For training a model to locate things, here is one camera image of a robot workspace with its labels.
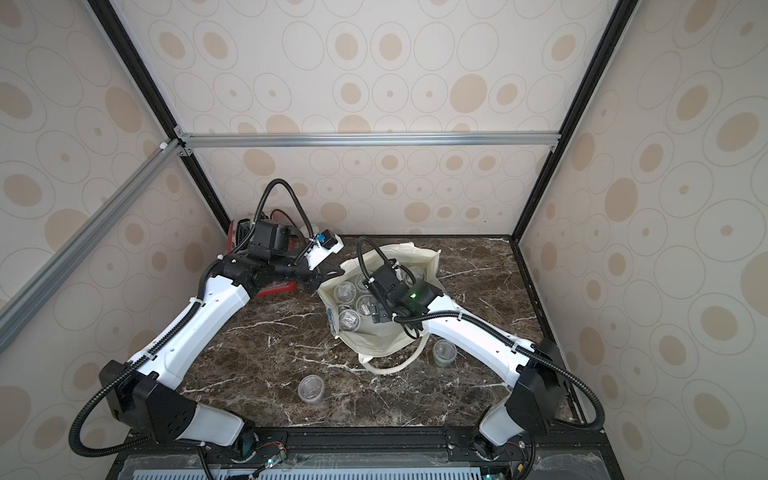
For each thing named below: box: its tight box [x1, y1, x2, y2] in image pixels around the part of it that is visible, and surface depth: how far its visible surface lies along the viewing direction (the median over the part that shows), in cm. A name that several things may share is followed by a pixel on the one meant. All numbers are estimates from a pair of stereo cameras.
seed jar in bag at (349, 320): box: [338, 309, 361, 332], surface depth 87 cm
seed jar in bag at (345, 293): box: [334, 282, 357, 305], surface depth 89 cm
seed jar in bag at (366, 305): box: [356, 294, 378, 316], surface depth 88 cm
